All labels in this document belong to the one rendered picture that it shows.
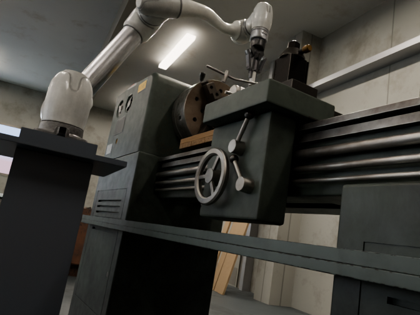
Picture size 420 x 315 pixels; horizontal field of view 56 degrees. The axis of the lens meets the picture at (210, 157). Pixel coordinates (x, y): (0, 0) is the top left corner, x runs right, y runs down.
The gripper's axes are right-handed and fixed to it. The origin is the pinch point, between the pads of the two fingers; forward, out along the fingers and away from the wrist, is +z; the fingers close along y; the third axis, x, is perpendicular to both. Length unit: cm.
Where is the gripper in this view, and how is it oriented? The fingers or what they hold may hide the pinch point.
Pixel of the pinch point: (252, 79)
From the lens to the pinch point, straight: 198.4
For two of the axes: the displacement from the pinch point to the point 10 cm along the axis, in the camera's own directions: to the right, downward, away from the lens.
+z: -1.7, 9.6, -2.1
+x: -5.1, 1.0, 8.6
